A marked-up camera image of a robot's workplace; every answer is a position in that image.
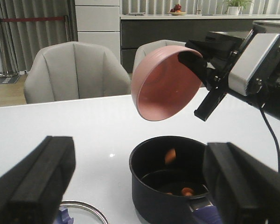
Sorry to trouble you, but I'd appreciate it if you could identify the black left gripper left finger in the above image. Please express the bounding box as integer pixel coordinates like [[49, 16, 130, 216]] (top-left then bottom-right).
[[0, 136, 76, 224]]

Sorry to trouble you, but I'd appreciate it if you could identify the orange ham slice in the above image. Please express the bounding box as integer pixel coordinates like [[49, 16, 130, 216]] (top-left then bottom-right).
[[181, 187, 194, 196]]

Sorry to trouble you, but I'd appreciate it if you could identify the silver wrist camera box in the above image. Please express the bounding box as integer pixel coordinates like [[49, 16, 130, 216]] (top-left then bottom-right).
[[228, 33, 280, 96]]

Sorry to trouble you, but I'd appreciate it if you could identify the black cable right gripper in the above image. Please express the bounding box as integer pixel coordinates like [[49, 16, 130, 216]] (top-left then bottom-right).
[[259, 105, 280, 175]]

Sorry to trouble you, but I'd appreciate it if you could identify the fruit plate on counter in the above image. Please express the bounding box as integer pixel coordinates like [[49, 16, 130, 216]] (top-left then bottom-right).
[[168, 4, 186, 16]]

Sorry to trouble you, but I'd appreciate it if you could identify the glass lid blue knob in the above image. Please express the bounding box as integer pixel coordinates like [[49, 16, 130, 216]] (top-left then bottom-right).
[[53, 201, 109, 224]]

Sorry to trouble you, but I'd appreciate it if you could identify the white drawer cabinet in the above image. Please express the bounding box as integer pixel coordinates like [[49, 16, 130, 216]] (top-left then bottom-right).
[[75, 0, 120, 60]]

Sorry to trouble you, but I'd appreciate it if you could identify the right grey upholstered chair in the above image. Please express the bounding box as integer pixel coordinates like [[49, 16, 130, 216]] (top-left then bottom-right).
[[133, 40, 186, 73]]

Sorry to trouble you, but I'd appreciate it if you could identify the red barrier belt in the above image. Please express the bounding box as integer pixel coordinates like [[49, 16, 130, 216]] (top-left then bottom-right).
[[0, 16, 66, 22]]

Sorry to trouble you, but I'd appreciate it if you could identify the pink plastic bowl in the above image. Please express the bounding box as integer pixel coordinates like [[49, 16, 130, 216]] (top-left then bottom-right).
[[131, 45, 203, 121]]

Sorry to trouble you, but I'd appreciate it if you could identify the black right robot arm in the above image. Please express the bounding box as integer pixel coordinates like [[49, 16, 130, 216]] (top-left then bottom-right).
[[178, 25, 280, 120]]

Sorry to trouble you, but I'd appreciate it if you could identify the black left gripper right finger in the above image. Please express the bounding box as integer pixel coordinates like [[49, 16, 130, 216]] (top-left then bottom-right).
[[203, 143, 280, 224]]

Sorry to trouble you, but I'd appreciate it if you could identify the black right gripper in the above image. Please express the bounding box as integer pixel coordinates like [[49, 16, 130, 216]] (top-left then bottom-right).
[[178, 25, 280, 121]]

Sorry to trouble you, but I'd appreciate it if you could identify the metal stanchion post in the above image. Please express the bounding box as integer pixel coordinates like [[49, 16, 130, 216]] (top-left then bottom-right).
[[0, 19, 19, 78]]

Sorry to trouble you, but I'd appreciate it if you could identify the grey counter with white top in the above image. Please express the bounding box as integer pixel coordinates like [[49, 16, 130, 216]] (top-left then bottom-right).
[[120, 14, 280, 73]]

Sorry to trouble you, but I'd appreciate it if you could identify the potted green plant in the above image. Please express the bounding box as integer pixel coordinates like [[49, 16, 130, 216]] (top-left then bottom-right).
[[223, 0, 254, 15]]

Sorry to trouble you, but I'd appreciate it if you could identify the left grey upholstered chair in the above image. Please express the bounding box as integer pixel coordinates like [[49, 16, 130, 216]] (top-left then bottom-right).
[[24, 42, 131, 104]]

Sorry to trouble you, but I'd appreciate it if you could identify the dark blue saucepan purple handle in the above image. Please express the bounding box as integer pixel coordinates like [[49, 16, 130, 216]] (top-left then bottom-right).
[[129, 136, 222, 224]]

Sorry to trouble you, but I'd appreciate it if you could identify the grey upholstered chair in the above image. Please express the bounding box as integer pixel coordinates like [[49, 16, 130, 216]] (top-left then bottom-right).
[[24, 42, 131, 104], [133, 40, 186, 73]]

